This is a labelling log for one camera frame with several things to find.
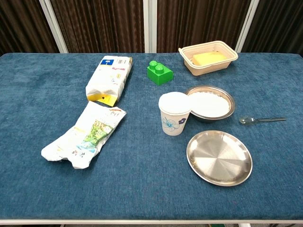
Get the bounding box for clear plastic spoon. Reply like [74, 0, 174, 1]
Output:
[239, 116, 287, 125]

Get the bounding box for floral paper cup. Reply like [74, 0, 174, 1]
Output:
[158, 91, 192, 137]

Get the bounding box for metal bowl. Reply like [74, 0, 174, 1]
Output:
[185, 85, 236, 123]

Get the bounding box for round metal plate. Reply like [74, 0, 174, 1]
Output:
[186, 130, 253, 187]

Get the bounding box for green toy building block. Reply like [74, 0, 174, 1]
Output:
[146, 60, 174, 86]

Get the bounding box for blue tablecloth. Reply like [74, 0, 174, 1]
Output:
[0, 52, 303, 220]

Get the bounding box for white bag with yellow end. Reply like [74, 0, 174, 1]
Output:
[85, 55, 133, 107]

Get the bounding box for crumpled white bag green print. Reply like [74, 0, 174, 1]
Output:
[41, 101, 127, 170]

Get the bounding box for beige plastic food container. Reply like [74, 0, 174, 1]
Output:
[178, 40, 239, 77]

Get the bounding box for yellow sponge block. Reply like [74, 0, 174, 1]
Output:
[192, 51, 228, 65]

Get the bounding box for brown pleated curtain panel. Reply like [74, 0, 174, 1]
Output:
[156, 0, 251, 53]
[49, 0, 145, 53]
[0, 0, 60, 56]
[242, 0, 303, 56]

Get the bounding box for white partition post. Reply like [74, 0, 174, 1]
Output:
[39, 0, 69, 53]
[235, 0, 260, 53]
[143, 0, 158, 53]

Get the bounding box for white table frame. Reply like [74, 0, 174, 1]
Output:
[0, 218, 303, 227]

